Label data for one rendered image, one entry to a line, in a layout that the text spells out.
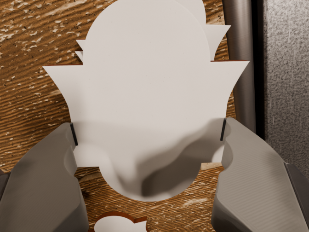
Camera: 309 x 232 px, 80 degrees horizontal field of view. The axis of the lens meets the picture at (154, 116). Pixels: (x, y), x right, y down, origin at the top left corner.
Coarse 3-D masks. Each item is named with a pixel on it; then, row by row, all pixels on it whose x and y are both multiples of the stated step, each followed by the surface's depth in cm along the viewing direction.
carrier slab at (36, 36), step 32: (0, 0) 18; (32, 0) 18; (64, 0) 18; (96, 0) 18; (0, 32) 19; (32, 32) 19; (64, 32) 20; (0, 64) 21; (32, 64) 21; (0, 96) 23; (32, 96) 23; (0, 128) 25; (32, 128) 25; (0, 160) 27
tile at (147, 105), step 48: (144, 0) 10; (96, 48) 11; (144, 48) 11; (192, 48) 11; (96, 96) 12; (144, 96) 12; (192, 96) 12; (96, 144) 13; (144, 144) 13; (192, 144) 13; (144, 192) 14
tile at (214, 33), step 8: (176, 0) 16; (184, 0) 16; (192, 0) 16; (200, 0) 16; (192, 8) 16; (200, 8) 16; (200, 16) 17; (200, 24) 17; (208, 24) 17; (208, 32) 17; (216, 32) 17; (224, 32) 17; (208, 40) 18; (216, 40) 18; (216, 48) 18
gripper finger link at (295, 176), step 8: (288, 168) 8; (296, 168) 8; (296, 176) 7; (304, 176) 7; (296, 184) 7; (304, 184) 7; (296, 192) 7; (304, 192) 7; (304, 200) 6; (304, 208) 6; (304, 216) 6
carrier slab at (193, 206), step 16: (96, 176) 29; (208, 176) 30; (96, 192) 31; (112, 192) 31; (192, 192) 31; (208, 192) 31; (96, 208) 32; (112, 208) 32; (128, 208) 33; (144, 208) 33; (160, 208) 33; (176, 208) 33; (192, 208) 33; (208, 208) 33; (160, 224) 35; (176, 224) 35; (192, 224) 35; (208, 224) 35
